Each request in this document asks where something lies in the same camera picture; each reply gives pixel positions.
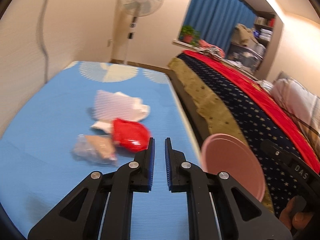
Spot red floral blanket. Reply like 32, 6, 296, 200
178, 50, 319, 173

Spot grey wall cable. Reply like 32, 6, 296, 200
36, 0, 54, 84

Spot zebra striped cloth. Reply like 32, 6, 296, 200
202, 47, 225, 59

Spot clear bag with bread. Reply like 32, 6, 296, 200
71, 134, 118, 165

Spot white standing fan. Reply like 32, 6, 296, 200
120, 0, 164, 64

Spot wooden bookshelf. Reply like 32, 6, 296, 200
254, 11, 283, 79

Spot white paper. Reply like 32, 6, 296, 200
115, 92, 150, 122

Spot striped plaid pillow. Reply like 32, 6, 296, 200
271, 79, 319, 156

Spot wall power plug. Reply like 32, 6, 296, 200
107, 39, 113, 47

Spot white tissue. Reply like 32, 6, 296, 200
91, 121, 113, 134

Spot white foam net sheet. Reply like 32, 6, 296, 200
93, 90, 135, 120

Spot blue window curtain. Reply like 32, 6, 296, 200
183, 0, 256, 52

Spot beige jacket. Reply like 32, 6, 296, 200
231, 23, 258, 48

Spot red snack packet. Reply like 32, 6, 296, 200
112, 118, 151, 153

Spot blue patterned ironing board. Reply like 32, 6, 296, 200
1, 62, 200, 239

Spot navy star bed sheet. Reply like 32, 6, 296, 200
168, 56, 302, 216

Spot potted green plant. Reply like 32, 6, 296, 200
178, 25, 200, 47

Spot clear storage bin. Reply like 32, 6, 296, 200
226, 43, 266, 74

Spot pink folded clothes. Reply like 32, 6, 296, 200
199, 39, 225, 58

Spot pink plastic trash bin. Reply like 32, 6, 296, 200
201, 133, 266, 201

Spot person hand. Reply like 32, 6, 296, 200
279, 196, 313, 231

